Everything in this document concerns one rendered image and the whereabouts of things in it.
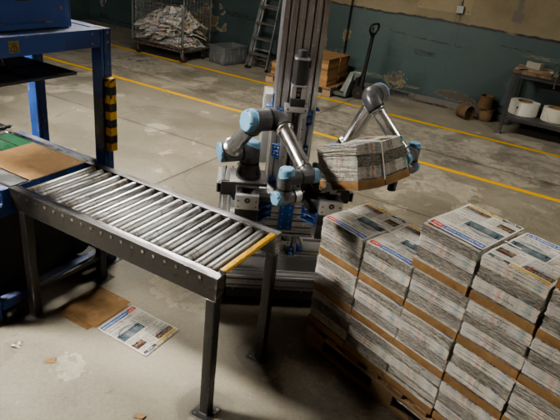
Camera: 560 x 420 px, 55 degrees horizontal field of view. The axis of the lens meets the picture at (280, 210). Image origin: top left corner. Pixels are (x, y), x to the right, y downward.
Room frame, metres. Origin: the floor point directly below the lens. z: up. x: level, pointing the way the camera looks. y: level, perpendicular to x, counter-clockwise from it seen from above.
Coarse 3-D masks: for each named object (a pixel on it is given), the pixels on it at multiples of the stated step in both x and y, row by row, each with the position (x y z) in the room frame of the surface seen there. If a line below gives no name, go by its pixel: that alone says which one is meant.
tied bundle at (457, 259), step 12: (432, 228) 2.11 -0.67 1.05; (420, 240) 2.15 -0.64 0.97; (432, 240) 2.11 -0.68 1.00; (444, 240) 2.06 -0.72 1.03; (456, 240) 2.03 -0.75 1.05; (504, 240) 2.08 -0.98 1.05; (420, 252) 2.13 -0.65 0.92; (432, 252) 2.09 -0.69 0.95; (444, 252) 2.06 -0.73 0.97; (456, 252) 2.02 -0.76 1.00; (468, 252) 1.98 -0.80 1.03; (480, 252) 1.95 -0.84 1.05; (432, 264) 2.08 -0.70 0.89; (444, 264) 2.04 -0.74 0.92; (456, 264) 2.01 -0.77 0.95; (468, 264) 1.97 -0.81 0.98; (456, 276) 1.99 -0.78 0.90; (468, 276) 1.96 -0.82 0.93
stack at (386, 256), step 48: (336, 240) 2.48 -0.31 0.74; (384, 240) 2.37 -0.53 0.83; (336, 288) 2.44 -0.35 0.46; (432, 288) 2.06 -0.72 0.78; (432, 336) 2.00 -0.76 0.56; (480, 336) 1.87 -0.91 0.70; (528, 336) 1.74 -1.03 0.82; (384, 384) 2.14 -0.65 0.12; (432, 384) 1.96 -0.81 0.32; (480, 384) 1.81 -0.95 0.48
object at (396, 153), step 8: (376, 136) 2.81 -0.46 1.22; (384, 136) 2.75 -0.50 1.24; (392, 136) 2.70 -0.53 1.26; (400, 136) 2.68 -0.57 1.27; (384, 144) 2.60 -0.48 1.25; (392, 144) 2.63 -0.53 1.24; (400, 144) 2.67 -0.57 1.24; (392, 152) 2.62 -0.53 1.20; (400, 152) 2.66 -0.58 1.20; (392, 160) 2.61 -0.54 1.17; (400, 160) 2.65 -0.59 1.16; (392, 168) 2.60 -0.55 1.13; (400, 168) 2.63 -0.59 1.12
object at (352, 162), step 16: (336, 144) 2.60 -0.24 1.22; (352, 144) 2.50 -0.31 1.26; (368, 144) 2.52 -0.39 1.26; (320, 160) 2.64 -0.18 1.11; (336, 160) 2.55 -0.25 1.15; (352, 160) 2.48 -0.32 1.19; (368, 160) 2.50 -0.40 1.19; (336, 176) 2.53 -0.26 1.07; (352, 176) 2.45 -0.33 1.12; (368, 176) 2.48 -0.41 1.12
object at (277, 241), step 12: (96, 168) 2.90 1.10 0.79; (108, 168) 2.90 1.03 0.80; (132, 180) 2.78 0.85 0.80; (144, 180) 2.80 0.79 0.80; (156, 192) 2.70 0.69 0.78; (168, 192) 2.67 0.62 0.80; (192, 204) 2.58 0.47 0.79; (204, 204) 2.58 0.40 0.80; (228, 216) 2.48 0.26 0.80; (264, 228) 2.39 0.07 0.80; (276, 240) 2.34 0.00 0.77; (276, 252) 2.35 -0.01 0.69
